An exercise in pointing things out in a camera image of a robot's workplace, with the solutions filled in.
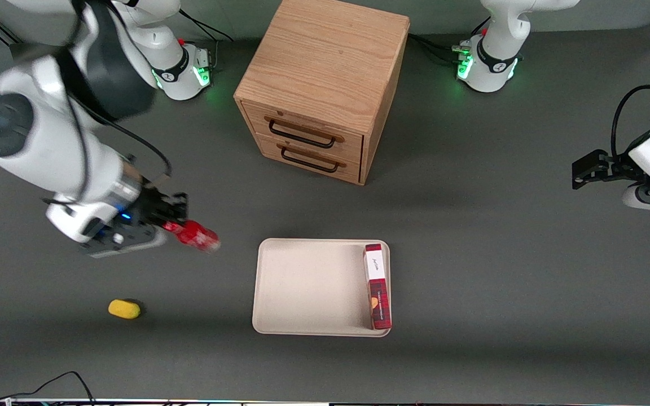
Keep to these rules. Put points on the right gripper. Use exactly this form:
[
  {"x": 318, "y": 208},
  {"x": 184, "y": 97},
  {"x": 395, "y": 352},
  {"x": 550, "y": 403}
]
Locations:
[{"x": 157, "y": 207}]

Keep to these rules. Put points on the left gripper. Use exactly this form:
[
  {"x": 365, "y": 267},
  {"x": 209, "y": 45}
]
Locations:
[{"x": 616, "y": 168}]

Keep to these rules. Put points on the red coke bottle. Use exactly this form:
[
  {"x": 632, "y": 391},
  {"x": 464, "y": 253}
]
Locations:
[{"x": 195, "y": 235}]

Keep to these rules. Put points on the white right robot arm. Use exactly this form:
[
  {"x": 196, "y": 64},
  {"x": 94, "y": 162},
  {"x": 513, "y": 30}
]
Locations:
[{"x": 48, "y": 141}]

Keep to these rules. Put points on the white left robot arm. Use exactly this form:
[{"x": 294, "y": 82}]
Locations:
[{"x": 494, "y": 67}]

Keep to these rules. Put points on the beige plastic tray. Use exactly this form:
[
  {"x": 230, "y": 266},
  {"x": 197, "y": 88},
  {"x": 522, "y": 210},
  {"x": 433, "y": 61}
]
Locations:
[{"x": 308, "y": 287}]

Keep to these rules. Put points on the yellow lemon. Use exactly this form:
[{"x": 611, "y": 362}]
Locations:
[{"x": 124, "y": 309}]

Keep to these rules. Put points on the wooden drawer front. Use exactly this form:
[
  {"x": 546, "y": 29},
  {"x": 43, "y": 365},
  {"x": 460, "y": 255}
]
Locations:
[
  {"x": 271, "y": 152},
  {"x": 257, "y": 121}
]

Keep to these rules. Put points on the wooden two-drawer cabinet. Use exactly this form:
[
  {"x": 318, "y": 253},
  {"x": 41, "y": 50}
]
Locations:
[{"x": 325, "y": 62}]

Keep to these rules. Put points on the red tartan shortbread box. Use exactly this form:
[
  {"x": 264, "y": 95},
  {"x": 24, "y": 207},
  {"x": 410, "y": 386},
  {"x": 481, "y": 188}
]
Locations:
[{"x": 378, "y": 282}]

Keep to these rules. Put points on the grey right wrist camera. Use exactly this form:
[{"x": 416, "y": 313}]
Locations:
[{"x": 130, "y": 243}]

